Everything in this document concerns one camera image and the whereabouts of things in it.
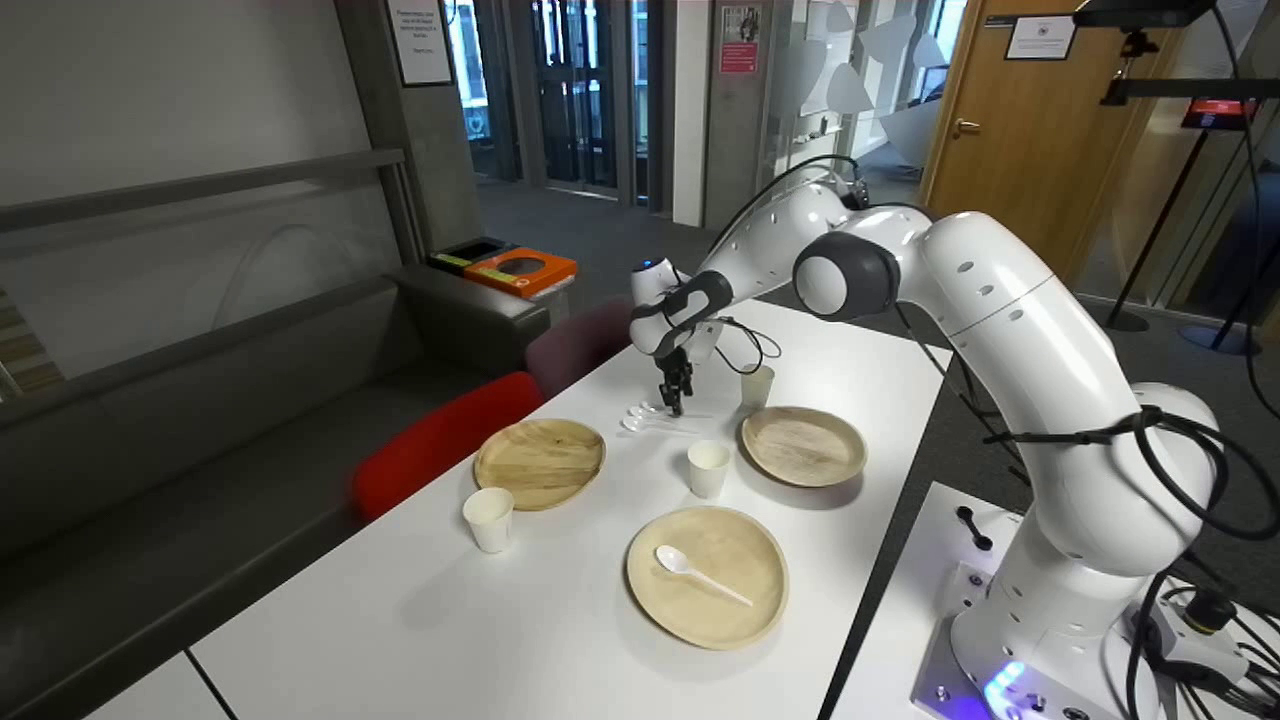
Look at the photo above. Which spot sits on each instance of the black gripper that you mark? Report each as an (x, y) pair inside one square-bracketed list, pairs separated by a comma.
[(675, 362)]

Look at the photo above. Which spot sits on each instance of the white plastic spoon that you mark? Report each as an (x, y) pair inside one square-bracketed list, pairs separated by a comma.
[(653, 418), (630, 420)]

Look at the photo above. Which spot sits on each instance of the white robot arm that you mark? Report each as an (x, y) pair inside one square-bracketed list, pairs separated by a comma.
[(1123, 474)]

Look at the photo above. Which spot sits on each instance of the right wooden plate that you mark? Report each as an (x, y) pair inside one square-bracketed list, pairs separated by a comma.
[(801, 446)]

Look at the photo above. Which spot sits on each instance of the wooden plate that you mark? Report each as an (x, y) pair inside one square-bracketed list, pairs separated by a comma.
[(542, 463), (801, 446), (724, 545)]

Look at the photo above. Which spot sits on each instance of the left wooden plate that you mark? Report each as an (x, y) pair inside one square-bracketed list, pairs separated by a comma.
[(542, 463)]

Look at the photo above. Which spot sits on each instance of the white spoon on middle plate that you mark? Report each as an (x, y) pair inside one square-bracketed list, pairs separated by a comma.
[(678, 561)]

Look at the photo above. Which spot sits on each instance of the middle wooden plate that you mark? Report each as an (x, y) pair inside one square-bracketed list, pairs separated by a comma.
[(724, 545)]

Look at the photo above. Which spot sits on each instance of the white paper cup far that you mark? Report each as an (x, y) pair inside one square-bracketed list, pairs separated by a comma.
[(758, 385)]

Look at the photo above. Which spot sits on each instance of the white paper cup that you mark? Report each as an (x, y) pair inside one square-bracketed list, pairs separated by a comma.
[(758, 385), (707, 468), (488, 516)]

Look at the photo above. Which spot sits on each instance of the white paper cup centre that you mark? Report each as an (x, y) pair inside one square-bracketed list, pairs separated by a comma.
[(707, 468)]

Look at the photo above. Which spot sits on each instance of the dark maroon chair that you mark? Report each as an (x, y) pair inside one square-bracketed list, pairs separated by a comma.
[(574, 347)]

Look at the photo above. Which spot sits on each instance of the red chair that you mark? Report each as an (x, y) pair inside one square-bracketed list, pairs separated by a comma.
[(439, 440)]

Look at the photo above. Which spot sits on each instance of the white paper cup front left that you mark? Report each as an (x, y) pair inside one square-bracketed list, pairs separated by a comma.
[(488, 516)]

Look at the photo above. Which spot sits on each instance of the white wall notice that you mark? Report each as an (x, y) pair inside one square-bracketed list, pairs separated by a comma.
[(422, 41)]

